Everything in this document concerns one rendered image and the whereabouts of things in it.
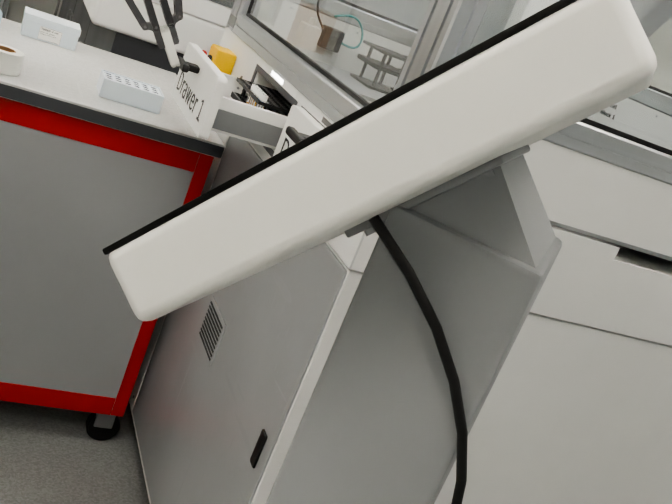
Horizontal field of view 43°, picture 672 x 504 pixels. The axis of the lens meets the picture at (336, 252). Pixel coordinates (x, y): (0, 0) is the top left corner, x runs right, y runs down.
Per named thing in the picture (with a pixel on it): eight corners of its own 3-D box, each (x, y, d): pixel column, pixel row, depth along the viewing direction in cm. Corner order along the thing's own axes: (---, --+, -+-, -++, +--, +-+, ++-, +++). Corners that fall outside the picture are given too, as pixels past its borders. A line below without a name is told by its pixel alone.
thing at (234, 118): (208, 130, 146) (220, 96, 144) (183, 92, 167) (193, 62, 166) (405, 188, 163) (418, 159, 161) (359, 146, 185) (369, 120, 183)
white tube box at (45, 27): (19, 34, 196) (25, 12, 194) (19, 27, 203) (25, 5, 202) (75, 51, 201) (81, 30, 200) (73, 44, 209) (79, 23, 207)
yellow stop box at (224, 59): (205, 80, 185) (215, 48, 183) (199, 72, 191) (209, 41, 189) (227, 87, 187) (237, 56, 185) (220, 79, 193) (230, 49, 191)
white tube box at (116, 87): (98, 96, 170) (104, 78, 169) (96, 86, 177) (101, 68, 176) (158, 114, 175) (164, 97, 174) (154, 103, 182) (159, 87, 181)
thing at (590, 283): (348, 269, 116) (388, 171, 112) (205, 84, 203) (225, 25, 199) (796, 375, 157) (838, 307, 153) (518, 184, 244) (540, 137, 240)
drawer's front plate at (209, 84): (197, 138, 144) (218, 76, 141) (171, 94, 169) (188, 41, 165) (207, 141, 145) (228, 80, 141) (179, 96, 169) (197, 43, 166)
